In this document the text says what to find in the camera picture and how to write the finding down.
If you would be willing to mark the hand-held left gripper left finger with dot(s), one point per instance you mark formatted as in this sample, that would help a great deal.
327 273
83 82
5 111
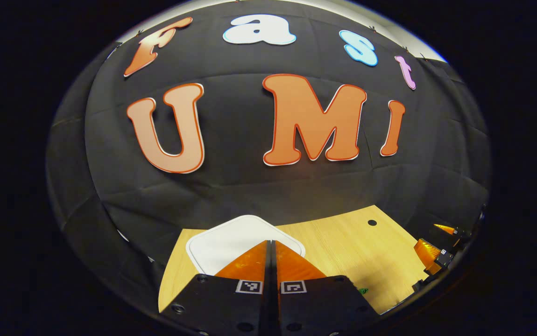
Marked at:
231 308

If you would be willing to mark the white desktop garbage bin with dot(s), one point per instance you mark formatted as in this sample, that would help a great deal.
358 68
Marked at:
231 242

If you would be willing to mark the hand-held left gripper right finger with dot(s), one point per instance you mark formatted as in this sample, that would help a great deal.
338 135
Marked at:
315 308

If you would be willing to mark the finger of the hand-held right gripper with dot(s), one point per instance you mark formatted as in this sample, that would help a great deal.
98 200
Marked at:
460 232
429 256

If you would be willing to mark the wooden desktop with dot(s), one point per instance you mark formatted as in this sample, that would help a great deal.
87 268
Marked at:
366 256

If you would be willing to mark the green paper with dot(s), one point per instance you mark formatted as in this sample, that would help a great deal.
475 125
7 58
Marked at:
363 290

